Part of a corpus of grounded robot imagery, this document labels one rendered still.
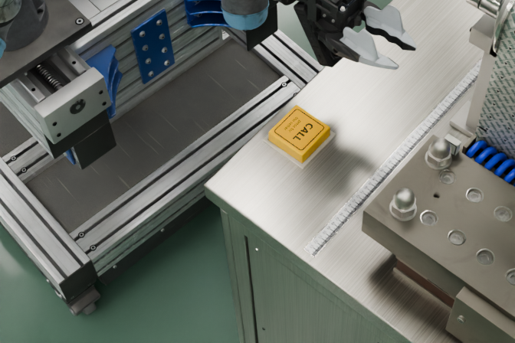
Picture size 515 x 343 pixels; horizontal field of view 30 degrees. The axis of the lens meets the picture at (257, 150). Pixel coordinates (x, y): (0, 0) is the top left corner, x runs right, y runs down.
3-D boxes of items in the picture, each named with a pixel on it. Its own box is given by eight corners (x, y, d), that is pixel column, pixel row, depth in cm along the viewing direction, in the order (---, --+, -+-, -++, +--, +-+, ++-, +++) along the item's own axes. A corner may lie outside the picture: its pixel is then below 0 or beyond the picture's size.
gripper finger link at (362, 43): (385, 57, 128) (338, 17, 132) (382, 83, 133) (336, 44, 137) (401, 45, 129) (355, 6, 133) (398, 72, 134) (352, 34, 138)
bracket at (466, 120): (464, 103, 154) (496, -31, 128) (499, 124, 151) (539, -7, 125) (446, 123, 152) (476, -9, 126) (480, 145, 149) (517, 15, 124)
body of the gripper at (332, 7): (339, 11, 131) (272, -30, 135) (337, 51, 138) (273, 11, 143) (373, -21, 134) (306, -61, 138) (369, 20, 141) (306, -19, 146)
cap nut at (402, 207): (399, 192, 130) (402, 175, 126) (421, 207, 129) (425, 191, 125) (383, 210, 129) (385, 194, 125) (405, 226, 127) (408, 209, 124)
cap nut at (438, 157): (434, 143, 134) (438, 125, 130) (457, 157, 133) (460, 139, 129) (419, 160, 133) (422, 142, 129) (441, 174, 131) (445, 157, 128)
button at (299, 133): (296, 112, 154) (296, 103, 152) (330, 135, 151) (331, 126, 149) (267, 140, 151) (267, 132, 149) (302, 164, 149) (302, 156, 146)
